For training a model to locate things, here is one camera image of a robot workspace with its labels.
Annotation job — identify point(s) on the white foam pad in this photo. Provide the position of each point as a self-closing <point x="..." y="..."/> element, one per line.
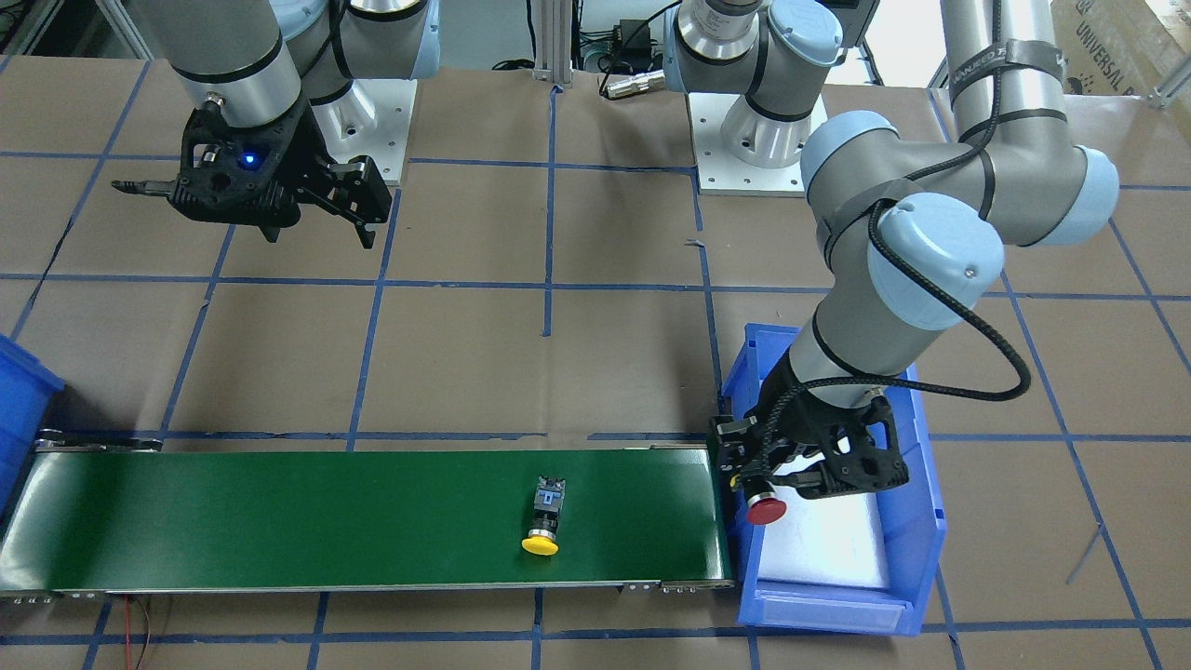
<point x="834" y="542"/>

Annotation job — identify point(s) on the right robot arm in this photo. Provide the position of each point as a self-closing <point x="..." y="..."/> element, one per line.
<point x="254" y="58"/>

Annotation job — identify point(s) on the red mushroom push button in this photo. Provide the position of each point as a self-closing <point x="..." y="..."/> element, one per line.
<point x="764" y="505"/>

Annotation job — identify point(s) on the aluminium frame post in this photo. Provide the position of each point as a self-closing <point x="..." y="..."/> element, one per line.
<point x="553" y="24"/>

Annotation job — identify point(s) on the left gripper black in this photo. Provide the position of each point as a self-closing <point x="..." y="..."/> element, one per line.
<point x="780" y="409"/>

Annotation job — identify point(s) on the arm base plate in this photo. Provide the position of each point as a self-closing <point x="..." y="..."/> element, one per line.
<point x="740" y="152"/>
<point x="372" y="119"/>

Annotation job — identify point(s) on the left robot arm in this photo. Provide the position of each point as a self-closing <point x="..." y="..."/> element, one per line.
<point x="913" y="231"/>

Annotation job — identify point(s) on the black power adapter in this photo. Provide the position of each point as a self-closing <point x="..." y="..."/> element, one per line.
<point x="632" y="38"/>

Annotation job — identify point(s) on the green conveyor belt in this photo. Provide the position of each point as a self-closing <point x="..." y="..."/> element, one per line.
<point x="236" y="522"/>

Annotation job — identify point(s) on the yellow mushroom push button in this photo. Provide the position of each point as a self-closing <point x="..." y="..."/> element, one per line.
<point x="547" y="505"/>

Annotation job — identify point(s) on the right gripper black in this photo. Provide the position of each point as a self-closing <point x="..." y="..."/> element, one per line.
<point x="301" y="158"/>

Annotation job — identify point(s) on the blue destination bin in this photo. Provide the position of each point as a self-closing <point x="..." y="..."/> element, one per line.
<point x="26" y="388"/>

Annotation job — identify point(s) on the blue source bin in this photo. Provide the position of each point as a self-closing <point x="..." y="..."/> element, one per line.
<point x="914" y="527"/>

